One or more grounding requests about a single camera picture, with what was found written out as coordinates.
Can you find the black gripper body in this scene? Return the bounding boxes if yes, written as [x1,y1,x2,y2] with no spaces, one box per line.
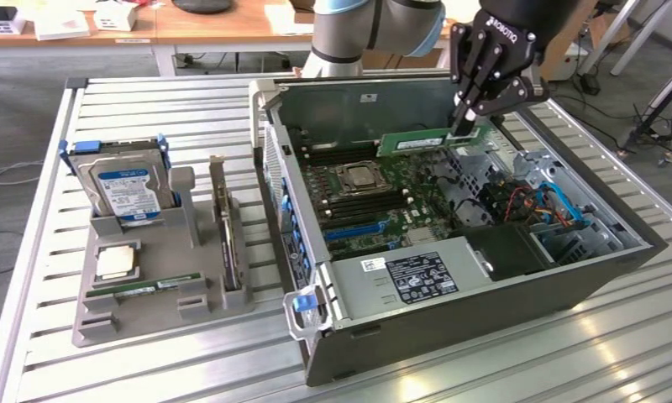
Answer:
[469,0,587,79]

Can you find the green RAM stick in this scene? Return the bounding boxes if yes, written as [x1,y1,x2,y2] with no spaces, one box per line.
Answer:
[377,124,493,158]
[84,272,201,298]

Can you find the white machine housing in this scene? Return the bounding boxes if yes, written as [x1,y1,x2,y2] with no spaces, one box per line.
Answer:
[547,39,595,83]

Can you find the black power adapter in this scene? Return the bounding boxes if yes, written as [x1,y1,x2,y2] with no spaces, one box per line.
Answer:
[573,73,601,96]

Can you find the perforated metal drive cage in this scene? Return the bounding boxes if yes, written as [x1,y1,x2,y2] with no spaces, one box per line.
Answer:
[440,125,525,198]

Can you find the pole stand with casters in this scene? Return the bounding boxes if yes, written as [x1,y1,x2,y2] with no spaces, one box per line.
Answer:
[619,54,672,167]

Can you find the green motherboard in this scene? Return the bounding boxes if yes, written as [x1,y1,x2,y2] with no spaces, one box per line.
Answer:
[291,125,465,261]

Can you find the white papers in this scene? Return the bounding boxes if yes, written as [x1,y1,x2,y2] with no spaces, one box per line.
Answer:
[264,3,316,35]

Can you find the silver CPU chip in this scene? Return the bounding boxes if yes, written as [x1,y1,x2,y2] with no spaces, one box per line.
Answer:
[96,245,141,281]
[349,167,380,188]

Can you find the metal disk bay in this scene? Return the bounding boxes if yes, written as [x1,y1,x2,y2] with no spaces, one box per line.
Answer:
[515,150,640,268]

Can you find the metal CPU socket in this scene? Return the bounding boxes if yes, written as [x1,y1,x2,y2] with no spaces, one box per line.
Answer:
[333,160,396,197]

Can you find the silver finned heatsink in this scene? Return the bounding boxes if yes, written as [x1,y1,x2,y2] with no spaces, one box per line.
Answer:
[407,228,439,245]

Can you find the blue expansion slot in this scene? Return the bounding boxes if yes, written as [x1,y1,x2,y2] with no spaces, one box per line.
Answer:
[323,222,385,243]

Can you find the black round object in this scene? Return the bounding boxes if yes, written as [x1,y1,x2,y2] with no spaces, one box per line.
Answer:
[172,0,237,14]

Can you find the grey power supply unit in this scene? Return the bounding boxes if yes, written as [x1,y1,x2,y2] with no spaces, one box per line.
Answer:
[317,237,493,331]

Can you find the black PC case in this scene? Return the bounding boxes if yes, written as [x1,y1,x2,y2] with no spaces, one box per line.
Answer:
[248,65,668,388]

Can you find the graphics card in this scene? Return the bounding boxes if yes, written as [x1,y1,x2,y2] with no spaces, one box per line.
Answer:
[207,154,245,293]

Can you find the white box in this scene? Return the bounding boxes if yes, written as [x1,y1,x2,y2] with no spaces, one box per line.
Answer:
[93,6,140,31]

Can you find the white paper stack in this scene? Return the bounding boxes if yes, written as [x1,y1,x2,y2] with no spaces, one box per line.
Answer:
[34,8,93,42]

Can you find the grey parts rack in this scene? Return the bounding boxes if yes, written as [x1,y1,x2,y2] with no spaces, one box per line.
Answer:
[70,165,256,348]

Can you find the white table frame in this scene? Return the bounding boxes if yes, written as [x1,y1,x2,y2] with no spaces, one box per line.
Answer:
[579,0,672,77]

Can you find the red wire bundle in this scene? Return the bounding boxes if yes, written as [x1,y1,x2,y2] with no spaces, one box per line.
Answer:
[507,186,572,226]

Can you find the blue wire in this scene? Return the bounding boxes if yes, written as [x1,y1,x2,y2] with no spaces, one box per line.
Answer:
[535,181,592,231]

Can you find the wooden desk white frame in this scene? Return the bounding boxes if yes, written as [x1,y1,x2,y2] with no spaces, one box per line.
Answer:
[0,3,158,76]
[153,0,472,79]

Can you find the hard disk with blue bracket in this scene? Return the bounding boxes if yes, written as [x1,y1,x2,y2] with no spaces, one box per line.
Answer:
[58,133,172,230]

